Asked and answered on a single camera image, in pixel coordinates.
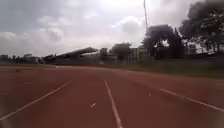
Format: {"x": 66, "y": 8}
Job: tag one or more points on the grass strip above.
{"x": 180, "y": 69}

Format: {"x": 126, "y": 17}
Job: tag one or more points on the red running track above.
{"x": 83, "y": 100}

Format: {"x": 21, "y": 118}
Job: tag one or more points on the tall thin pole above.
{"x": 145, "y": 16}

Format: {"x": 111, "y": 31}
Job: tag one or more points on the low distant buildings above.
{"x": 23, "y": 59}

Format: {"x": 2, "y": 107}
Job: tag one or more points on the group of tall trees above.
{"x": 206, "y": 23}

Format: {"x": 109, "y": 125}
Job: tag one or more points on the grandstand with slanted roof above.
{"x": 75, "y": 54}

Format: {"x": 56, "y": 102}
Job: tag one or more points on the small dark tree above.
{"x": 120, "y": 50}

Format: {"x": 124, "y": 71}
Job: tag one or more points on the round dark tree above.
{"x": 160, "y": 41}

